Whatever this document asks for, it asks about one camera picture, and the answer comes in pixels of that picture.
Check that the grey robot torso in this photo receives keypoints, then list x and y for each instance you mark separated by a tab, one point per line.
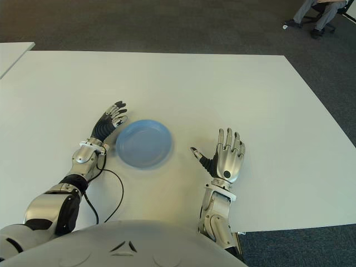
125	244

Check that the seated person grey trousers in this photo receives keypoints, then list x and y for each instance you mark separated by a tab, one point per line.
325	15

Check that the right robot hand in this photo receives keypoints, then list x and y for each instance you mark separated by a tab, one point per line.
229	158

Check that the blue plate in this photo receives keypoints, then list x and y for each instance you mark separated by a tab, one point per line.
144	144

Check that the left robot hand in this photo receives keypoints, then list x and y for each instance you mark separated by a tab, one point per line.
101	129

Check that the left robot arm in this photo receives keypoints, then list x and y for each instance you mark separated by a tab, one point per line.
83	158

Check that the white side table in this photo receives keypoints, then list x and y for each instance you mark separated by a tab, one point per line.
11	55

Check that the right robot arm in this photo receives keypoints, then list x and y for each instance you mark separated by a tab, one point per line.
218	214

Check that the black office chair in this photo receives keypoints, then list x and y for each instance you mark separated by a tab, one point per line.
317	7

